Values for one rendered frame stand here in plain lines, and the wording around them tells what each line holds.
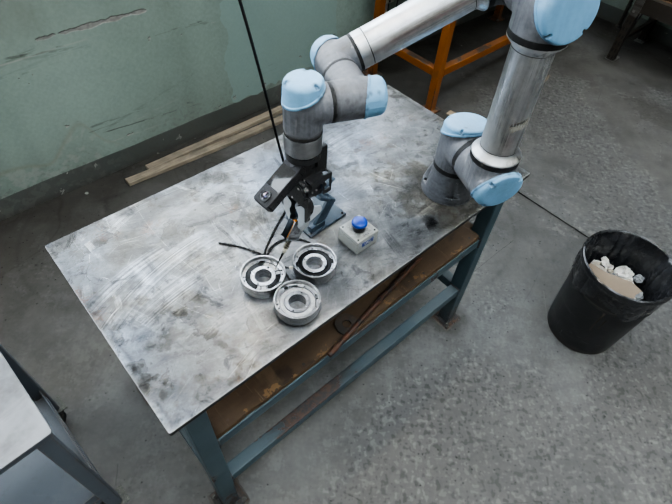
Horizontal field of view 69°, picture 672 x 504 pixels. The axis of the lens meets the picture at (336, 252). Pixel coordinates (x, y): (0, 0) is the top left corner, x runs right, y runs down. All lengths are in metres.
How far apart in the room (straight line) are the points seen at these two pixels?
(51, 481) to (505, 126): 1.53
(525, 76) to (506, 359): 1.31
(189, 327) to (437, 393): 1.12
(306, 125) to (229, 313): 0.47
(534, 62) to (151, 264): 0.94
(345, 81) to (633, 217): 2.25
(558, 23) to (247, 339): 0.84
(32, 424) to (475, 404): 1.43
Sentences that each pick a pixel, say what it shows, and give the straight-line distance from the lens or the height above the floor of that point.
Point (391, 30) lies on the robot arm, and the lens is 1.03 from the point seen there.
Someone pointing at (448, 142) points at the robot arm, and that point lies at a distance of 1.30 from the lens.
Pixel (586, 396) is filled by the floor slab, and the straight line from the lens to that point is 2.18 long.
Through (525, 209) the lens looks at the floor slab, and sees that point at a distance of 2.72.
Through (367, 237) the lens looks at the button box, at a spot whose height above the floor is 0.84.
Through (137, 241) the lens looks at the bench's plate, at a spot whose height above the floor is 0.80.
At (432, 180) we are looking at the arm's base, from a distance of 1.38.
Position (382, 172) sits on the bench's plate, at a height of 0.80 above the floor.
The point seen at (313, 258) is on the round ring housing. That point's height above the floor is 0.82.
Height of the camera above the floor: 1.74
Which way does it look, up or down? 50 degrees down
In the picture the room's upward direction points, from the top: 5 degrees clockwise
